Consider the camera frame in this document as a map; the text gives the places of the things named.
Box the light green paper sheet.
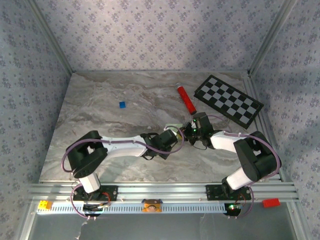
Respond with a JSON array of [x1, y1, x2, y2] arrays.
[[169, 122, 184, 140]]

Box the red glitter tube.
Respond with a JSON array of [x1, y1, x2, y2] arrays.
[[175, 83, 197, 116]]

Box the black and white checkerboard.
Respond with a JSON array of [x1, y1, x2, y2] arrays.
[[193, 74, 265, 130]]

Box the grey metal panel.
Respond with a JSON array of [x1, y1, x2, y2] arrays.
[[18, 202, 308, 240]]

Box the red toy brick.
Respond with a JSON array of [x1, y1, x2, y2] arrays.
[[262, 197, 281, 208]]

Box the yellow toy brick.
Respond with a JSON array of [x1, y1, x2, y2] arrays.
[[37, 200, 54, 210]]

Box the long aluminium mounting rail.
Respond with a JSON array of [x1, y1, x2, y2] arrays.
[[27, 182, 300, 203]]

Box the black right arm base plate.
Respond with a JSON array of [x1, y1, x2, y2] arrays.
[[205, 184, 252, 201]]

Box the orange clamp on rail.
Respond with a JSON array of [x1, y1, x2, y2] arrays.
[[141, 198, 163, 214]]

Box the aluminium side rail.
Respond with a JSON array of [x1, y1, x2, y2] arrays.
[[241, 74, 286, 183]]

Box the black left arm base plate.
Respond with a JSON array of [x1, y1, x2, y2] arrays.
[[72, 185, 119, 202]]

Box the white slotted cable duct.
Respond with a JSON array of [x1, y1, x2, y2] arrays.
[[36, 201, 228, 215]]

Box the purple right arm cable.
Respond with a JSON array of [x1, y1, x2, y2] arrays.
[[207, 114, 283, 220]]

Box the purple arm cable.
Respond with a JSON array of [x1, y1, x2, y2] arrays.
[[207, 114, 283, 220], [61, 126, 185, 221]]

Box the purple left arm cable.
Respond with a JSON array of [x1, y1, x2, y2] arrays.
[[61, 126, 185, 221]]

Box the aluminium frame post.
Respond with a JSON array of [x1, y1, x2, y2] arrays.
[[248, 0, 298, 76]]

